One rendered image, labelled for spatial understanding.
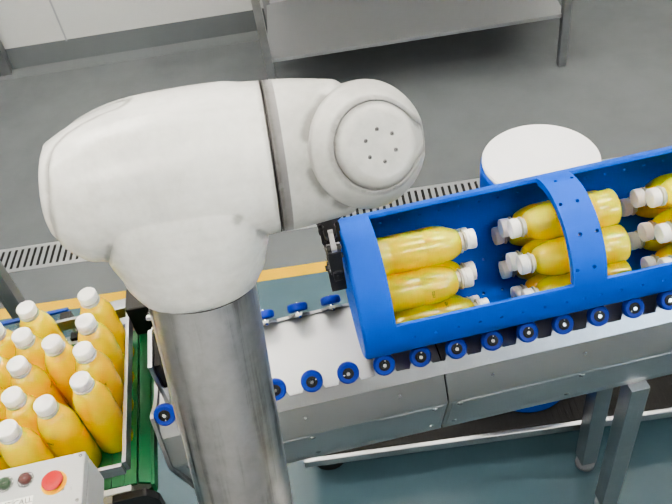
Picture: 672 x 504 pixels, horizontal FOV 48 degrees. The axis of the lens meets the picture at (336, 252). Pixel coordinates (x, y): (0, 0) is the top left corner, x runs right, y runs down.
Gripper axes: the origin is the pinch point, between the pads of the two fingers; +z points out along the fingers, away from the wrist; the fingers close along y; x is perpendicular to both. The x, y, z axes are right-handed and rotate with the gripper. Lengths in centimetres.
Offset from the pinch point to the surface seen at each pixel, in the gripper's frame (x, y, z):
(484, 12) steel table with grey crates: 111, -243, 87
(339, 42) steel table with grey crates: 35, -243, 87
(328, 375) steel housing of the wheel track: -5.7, 5.2, 23.4
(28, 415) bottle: -62, 9, 9
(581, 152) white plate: 65, -34, 12
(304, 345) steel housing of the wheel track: -9.4, -4.0, 23.4
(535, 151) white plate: 55, -38, 12
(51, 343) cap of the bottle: -57, -3, 5
